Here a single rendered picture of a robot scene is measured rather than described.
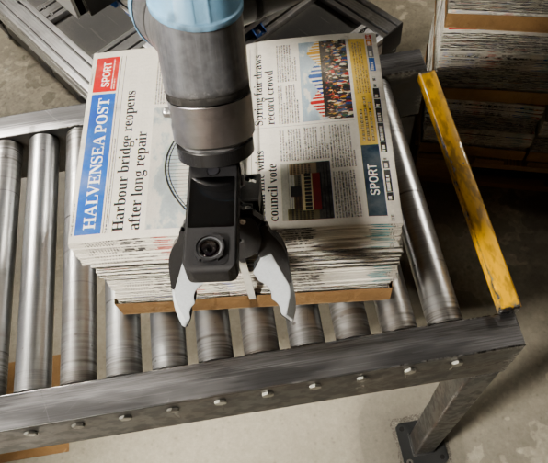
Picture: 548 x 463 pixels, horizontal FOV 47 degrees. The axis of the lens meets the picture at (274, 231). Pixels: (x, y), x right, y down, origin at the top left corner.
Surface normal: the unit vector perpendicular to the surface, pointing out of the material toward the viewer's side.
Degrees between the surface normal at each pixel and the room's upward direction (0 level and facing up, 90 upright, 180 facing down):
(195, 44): 60
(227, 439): 0
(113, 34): 0
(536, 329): 0
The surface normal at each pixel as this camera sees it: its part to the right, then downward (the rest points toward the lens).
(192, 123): -0.33, 0.51
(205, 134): -0.09, 0.51
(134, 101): -0.09, -0.47
